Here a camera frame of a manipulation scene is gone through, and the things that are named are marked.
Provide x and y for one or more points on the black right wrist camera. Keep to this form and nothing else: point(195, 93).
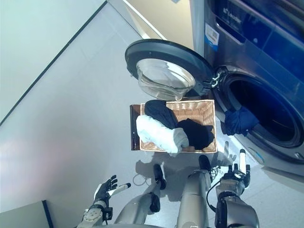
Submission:
point(219, 211)

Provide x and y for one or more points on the blue washer label sticker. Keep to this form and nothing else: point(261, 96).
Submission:
point(256, 155)

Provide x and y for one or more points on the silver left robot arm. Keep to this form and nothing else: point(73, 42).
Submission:
point(92, 215)

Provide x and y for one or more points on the dark grey washing machine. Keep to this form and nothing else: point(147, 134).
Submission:
point(261, 59)

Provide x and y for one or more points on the silver right robot leg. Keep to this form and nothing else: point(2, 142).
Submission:
point(192, 202)

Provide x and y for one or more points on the black right robot foot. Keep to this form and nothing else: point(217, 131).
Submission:
point(204, 165)

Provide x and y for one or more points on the white garment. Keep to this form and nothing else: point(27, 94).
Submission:
point(156, 133)

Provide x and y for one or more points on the left five-finger robot hand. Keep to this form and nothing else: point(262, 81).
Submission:
point(102, 192)

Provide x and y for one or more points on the grey box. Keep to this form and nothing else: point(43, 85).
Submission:
point(23, 216)

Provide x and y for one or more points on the blue garment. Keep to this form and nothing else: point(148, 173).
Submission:
point(240, 121)

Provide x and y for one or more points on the round glass washer door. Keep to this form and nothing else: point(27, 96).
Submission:
point(164, 57)

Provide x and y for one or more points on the black garment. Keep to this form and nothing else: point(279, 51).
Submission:
point(197, 135)

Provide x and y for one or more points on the blue white barcode sticker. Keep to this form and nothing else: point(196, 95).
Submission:
point(212, 35)

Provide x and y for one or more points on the wicker laundry basket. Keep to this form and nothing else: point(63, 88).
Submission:
point(194, 109)

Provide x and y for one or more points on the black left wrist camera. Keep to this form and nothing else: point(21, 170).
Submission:
point(108, 213)

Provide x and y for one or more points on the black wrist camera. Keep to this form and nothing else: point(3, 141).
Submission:
point(108, 213)
point(219, 211)

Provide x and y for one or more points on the right five-finger robot hand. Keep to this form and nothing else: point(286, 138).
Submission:
point(235, 180)

